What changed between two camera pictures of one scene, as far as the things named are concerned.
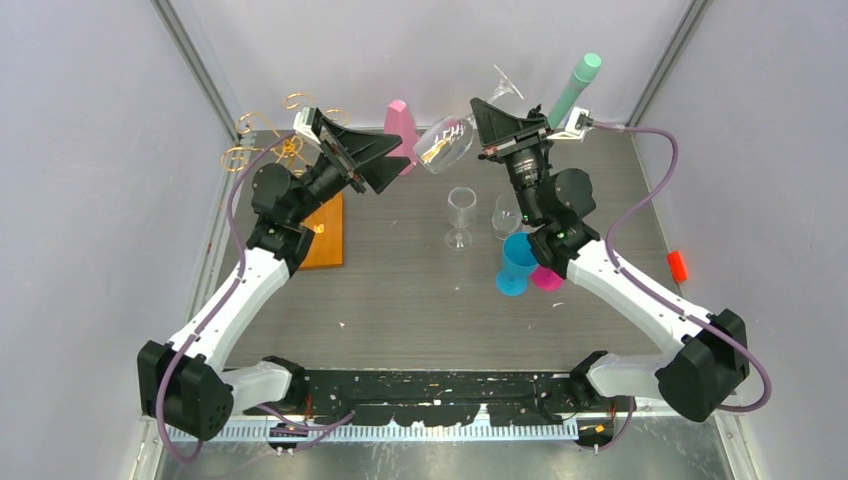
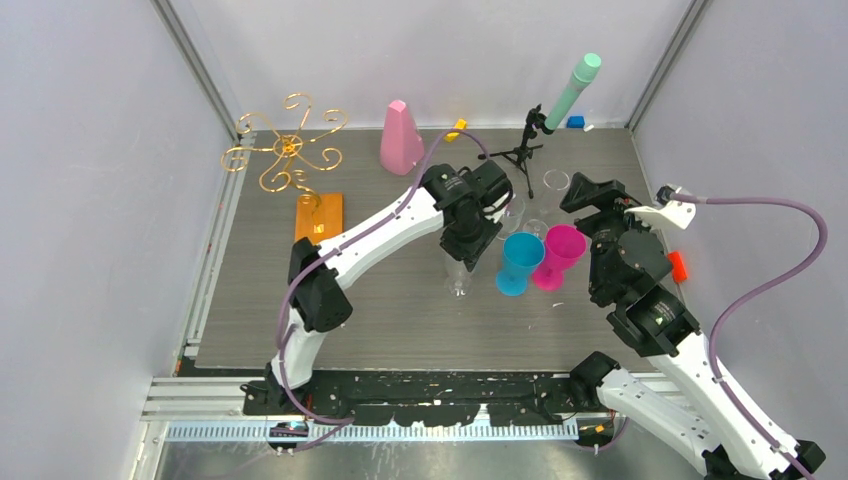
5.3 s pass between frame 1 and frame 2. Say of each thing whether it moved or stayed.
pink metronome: stayed
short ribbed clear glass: stayed
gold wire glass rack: stayed
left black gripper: moved
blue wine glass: stayed
